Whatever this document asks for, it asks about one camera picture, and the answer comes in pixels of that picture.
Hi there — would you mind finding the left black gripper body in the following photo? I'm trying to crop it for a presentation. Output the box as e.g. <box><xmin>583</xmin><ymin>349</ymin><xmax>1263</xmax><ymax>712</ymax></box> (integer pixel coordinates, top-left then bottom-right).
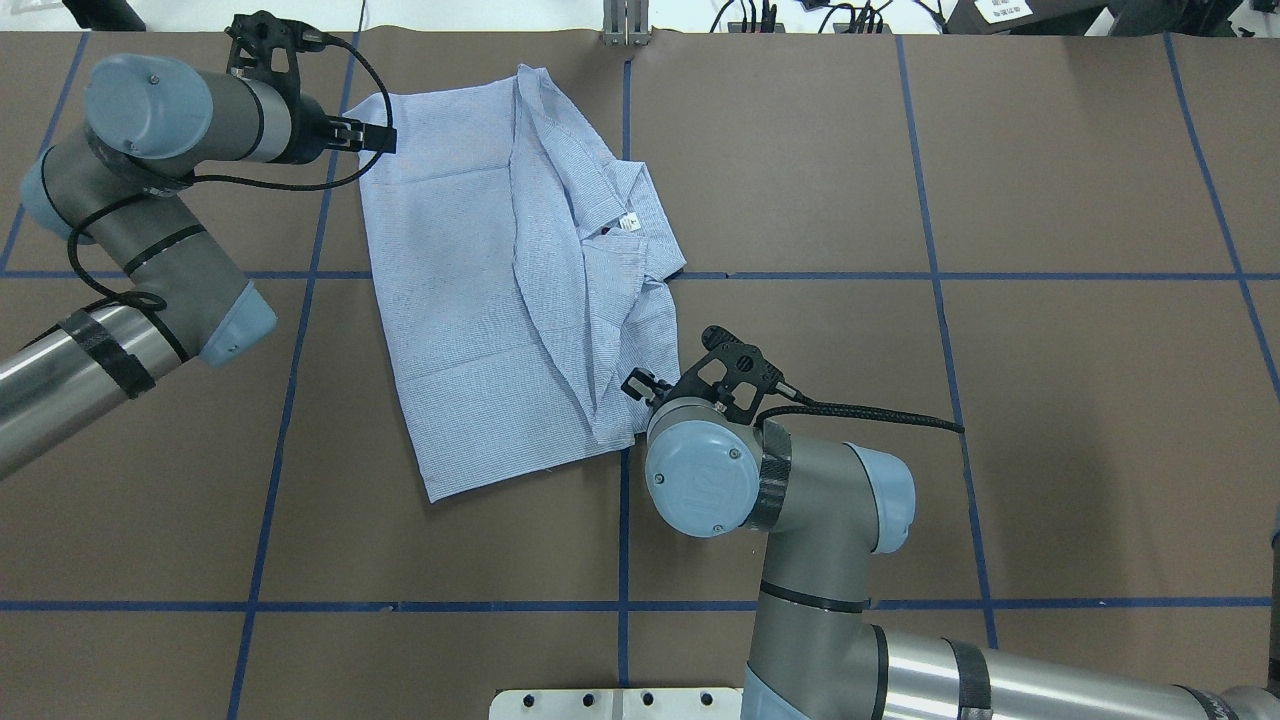
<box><xmin>285</xmin><ymin>100</ymin><xmax>334</xmax><ymax>165</ymax></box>

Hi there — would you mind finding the aluminium frame post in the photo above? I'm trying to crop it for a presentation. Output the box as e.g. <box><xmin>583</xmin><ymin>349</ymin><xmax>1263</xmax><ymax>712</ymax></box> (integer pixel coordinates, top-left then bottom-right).
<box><xmin>600</xmin><ymin>0</ymin><xmax>652</xmax><ymax>47</ymax></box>

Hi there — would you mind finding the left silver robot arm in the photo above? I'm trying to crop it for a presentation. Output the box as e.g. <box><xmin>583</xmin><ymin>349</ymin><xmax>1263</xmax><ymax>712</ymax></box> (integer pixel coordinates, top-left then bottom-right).
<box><xmin>3</xmin><ymin>53</ymin><xmax>397</xmax><ymax>477</ymax></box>

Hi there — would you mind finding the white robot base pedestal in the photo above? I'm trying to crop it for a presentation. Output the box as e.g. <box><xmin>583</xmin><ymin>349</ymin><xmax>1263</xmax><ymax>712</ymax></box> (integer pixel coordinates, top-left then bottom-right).
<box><xmin>488</xmin><ymin>687</ymin><xmax>742</xmax><ymax>719</ymax></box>

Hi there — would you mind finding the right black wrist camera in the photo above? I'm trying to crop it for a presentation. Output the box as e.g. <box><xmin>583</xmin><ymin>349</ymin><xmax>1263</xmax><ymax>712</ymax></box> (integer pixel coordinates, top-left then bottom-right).
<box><xmin>662</xmin><ymin>325</ymin><xmax>808</xmax><ymax>425</ymax></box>

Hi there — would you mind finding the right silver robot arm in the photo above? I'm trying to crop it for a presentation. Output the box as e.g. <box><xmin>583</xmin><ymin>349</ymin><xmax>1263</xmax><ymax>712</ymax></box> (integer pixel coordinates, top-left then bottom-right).
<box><xmin>621</xmin><ymin>368</ymin><xmax>1277</xmax><ymax>719</ymax></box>

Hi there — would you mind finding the light blue striped shirt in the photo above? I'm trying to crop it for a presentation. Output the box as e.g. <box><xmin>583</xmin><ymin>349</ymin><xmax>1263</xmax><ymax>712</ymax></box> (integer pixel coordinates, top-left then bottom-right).
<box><xmin>355</xmin><ymin>65</ymin><xmax>686</xmax><ymax>502</ymax></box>

